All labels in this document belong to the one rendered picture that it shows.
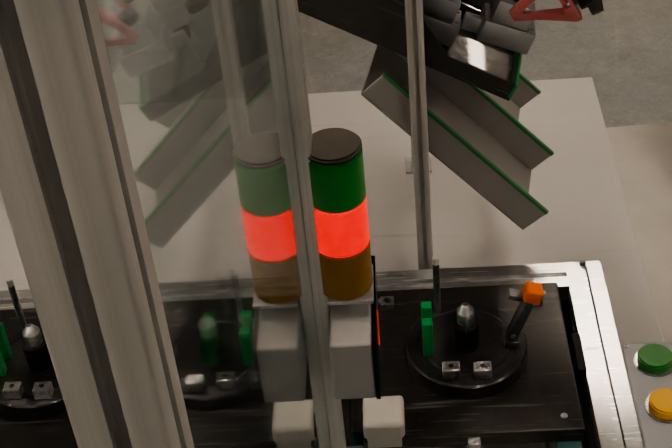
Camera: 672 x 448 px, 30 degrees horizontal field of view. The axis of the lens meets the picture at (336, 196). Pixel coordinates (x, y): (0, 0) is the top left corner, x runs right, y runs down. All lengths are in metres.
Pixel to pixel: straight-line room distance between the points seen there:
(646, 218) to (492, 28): 0.48
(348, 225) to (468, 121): 0.62
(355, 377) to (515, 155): 0.64
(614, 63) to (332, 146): 2.82
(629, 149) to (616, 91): 1.71
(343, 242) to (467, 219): 0.78
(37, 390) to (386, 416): 0.40
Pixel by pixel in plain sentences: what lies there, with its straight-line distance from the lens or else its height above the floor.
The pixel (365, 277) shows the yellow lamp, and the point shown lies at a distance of 1.12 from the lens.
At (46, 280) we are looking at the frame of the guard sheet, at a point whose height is 1.79.
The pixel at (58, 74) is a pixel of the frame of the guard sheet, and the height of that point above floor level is 1.86.
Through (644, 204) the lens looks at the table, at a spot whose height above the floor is 0.86.
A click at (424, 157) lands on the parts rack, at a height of 1.12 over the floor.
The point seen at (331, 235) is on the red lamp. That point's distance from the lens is 1.08.
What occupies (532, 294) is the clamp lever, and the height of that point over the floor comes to 1.07.
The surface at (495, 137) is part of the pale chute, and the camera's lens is 1.69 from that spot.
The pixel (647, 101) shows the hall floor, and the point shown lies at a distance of 3.66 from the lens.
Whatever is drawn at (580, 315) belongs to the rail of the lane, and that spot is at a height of 0.96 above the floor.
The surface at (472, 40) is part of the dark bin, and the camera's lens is 1.57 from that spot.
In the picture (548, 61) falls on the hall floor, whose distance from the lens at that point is 3.83.
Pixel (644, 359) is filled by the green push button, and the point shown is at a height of 0.97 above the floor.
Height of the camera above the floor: 2.02
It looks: 38 degrees down
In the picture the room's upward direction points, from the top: 6 degrees counter-clockwise
